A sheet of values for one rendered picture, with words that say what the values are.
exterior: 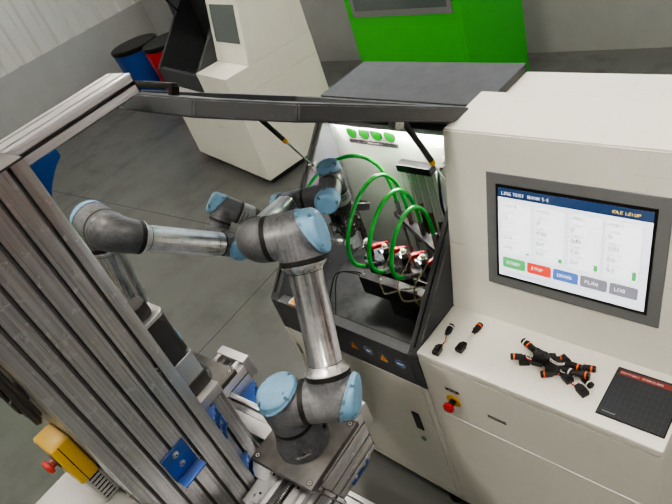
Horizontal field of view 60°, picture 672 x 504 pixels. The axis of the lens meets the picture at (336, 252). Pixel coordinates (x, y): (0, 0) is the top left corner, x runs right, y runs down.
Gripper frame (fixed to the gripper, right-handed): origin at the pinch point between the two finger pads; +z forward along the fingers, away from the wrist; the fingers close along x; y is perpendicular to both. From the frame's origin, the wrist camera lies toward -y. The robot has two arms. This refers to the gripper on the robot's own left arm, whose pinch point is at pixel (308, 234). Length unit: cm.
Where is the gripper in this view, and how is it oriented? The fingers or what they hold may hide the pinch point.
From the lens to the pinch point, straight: 204.2
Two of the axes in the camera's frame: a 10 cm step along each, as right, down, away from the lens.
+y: -4.3, 8.6, 2.6
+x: 1.6, 3.6, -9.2
